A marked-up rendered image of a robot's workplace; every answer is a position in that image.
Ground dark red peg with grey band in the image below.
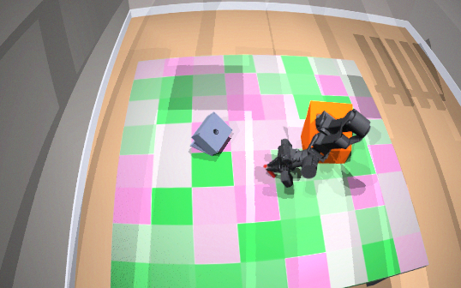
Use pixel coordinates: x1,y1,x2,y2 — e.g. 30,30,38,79
264,165,276,177

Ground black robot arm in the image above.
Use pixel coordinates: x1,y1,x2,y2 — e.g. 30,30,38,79
278,109,371,179

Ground pale blue square panel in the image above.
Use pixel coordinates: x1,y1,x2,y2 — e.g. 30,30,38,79
190,112,233,156

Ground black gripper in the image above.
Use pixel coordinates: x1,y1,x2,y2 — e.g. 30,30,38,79
266,138,302,188

